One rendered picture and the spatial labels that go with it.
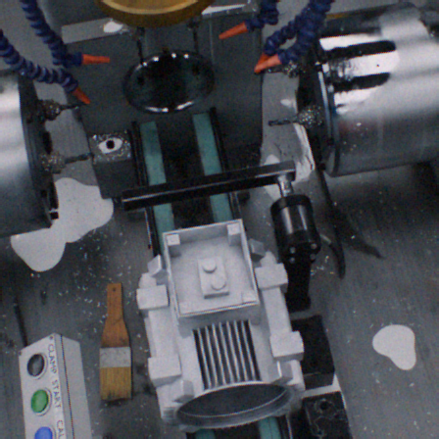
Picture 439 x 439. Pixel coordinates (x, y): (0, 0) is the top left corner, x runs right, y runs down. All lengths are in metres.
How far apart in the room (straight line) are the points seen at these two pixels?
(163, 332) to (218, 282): 0.11
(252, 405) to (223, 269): 0.22
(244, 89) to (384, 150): 0.29
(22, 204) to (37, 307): 0.28
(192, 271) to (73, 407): 0.23
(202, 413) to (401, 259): 0.47
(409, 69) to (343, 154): 0.16
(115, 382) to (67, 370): 0.28
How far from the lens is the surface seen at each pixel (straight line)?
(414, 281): 1.57
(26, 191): 1.33
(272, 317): 1.23
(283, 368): 1.18
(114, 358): 1.50
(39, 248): 1.62
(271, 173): 1.38
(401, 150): 1.40
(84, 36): 1.42
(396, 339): 1.52
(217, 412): 1.31
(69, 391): 1.21
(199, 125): 1.57
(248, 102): 1.59
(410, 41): 1.38
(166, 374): 1.19
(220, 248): 1.22
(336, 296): 1.54
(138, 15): 1.18
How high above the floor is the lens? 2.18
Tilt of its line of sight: 59 degrees down
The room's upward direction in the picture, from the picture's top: 5 degrees counter-clockwise
